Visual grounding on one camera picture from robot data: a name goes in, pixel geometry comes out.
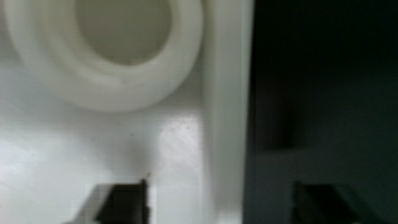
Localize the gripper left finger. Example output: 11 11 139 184
70 179 150 224

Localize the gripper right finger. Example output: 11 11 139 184
294 182 381 224

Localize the white square tabletop part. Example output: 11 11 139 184
0 0 255 224

